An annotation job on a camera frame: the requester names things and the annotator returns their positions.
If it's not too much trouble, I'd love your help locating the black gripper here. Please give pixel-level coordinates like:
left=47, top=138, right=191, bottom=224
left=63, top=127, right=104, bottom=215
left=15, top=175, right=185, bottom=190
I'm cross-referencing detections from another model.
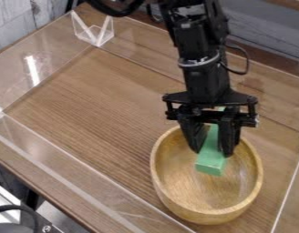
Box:
left=162, top=51, right=257, bottom=157

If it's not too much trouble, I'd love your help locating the green rectangular block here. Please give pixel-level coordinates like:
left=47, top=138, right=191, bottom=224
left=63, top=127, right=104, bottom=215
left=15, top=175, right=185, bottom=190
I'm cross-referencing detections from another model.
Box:
left=195, top=124, right=225, bottom=176

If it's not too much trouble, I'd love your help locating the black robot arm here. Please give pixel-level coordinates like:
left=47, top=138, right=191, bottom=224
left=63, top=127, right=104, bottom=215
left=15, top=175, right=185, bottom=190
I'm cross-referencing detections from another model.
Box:
left=85, top=0, right=257, bottom=157

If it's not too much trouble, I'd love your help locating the brown wooden bowl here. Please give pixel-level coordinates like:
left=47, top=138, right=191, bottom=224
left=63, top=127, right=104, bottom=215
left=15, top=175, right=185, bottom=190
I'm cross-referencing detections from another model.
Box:
left=149, top=127, right=264, bottom=225

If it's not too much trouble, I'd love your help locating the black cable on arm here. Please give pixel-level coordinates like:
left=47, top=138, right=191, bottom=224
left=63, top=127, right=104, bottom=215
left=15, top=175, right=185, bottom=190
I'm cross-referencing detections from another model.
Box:
left=220, top=42, right=251, bottom=76

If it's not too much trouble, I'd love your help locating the clear acrylic corner bracket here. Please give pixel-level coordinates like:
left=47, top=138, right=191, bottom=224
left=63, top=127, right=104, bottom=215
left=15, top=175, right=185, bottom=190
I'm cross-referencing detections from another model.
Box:
left=70, top=11, right=114, bottom=47

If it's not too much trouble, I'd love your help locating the black metal table frame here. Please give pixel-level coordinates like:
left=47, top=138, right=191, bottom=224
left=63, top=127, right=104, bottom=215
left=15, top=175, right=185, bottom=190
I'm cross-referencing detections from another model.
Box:
left=0, top=163, right=92, bottom=233

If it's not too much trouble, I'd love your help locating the clear acrylic tray wall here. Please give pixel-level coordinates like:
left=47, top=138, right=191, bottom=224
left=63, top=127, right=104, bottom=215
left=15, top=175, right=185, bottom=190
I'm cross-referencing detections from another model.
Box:
left=0, top=16, right=299, bottom=233

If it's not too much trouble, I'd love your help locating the black cable lower left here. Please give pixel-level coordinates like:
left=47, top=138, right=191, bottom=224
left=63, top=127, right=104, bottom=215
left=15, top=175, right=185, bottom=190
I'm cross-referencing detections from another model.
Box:
left=0, top=204, right=39, bottom=233

